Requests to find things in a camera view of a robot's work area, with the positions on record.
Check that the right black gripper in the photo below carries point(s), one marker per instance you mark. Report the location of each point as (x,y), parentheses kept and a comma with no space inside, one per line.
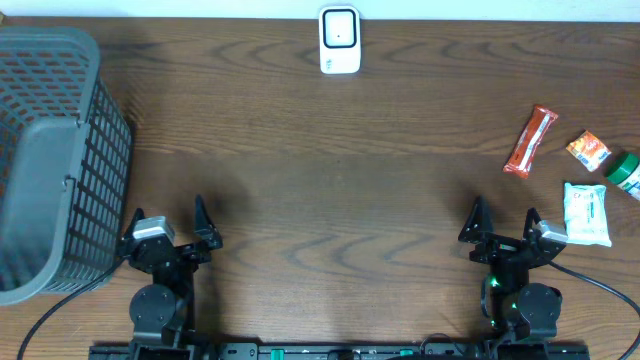
(499,245)

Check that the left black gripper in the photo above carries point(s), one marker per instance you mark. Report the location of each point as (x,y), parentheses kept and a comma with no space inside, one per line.
(198,255)

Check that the teal wet wipes pack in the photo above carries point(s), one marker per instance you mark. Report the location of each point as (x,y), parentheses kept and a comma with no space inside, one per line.
(585,215)

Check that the red chocolate bar wrapper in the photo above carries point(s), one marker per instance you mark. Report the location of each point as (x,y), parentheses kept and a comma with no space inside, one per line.
(521,159)

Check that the orange snack packet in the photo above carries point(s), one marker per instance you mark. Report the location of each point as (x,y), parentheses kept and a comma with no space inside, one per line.
(589,150)

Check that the green lid jar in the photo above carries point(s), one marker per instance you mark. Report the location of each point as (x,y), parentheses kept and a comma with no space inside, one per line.
(624,173)

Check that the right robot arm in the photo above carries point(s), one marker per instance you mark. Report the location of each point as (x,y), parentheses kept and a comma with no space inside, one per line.
(518,309)

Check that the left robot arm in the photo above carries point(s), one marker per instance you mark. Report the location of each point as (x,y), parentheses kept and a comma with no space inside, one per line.
(163,312)

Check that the white barcode scanner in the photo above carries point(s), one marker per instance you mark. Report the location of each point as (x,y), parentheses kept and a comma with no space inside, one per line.
(339,40)

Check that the grey plastic basket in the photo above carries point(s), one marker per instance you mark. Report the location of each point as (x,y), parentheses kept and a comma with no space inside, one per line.
(66,153)

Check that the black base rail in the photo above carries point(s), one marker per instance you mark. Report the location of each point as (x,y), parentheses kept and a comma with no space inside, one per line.
(252,351)

